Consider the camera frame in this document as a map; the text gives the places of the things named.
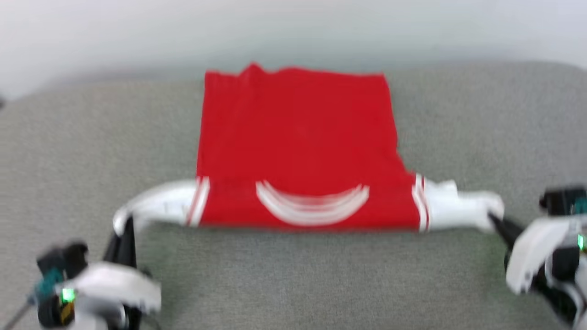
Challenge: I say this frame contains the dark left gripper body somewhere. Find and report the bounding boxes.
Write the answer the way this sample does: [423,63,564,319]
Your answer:
[37,286,143,330]

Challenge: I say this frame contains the red white jersey shirt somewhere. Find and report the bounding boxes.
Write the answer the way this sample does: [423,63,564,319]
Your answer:
[112,63,505,233]

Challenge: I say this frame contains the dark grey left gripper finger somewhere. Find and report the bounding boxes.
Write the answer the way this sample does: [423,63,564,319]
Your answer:
[120,216,137,269]
[105,229,122,269]

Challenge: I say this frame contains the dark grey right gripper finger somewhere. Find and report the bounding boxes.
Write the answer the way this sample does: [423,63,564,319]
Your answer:
[490,213,524,239]
[487,216,516,252]

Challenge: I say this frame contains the grey fabric sofa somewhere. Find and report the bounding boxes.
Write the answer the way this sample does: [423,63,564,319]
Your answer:
[0,62,587,330]

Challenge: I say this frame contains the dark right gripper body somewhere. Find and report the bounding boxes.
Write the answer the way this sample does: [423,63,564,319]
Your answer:
[534,234,587,330]

